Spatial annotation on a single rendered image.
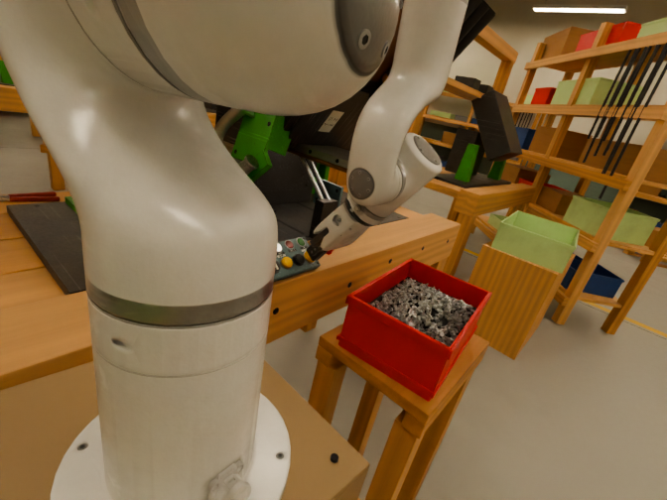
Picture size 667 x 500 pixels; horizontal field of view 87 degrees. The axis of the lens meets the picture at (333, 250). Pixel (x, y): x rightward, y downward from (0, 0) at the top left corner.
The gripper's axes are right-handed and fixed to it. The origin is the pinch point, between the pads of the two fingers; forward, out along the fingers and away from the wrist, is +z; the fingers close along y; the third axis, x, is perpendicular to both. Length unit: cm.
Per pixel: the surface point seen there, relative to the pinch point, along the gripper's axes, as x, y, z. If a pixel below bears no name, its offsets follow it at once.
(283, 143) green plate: 29.6, 7.8, -1.1
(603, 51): 72, 323, -84
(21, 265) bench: 20, -44, 23
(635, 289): -97, 287, -3
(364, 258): -3.9, 19.8, 4.5
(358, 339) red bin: -20.6, -3.0, -0.6
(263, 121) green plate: 34.0, 2.7, -3.3
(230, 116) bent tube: 40.3, -0.8, 2.0
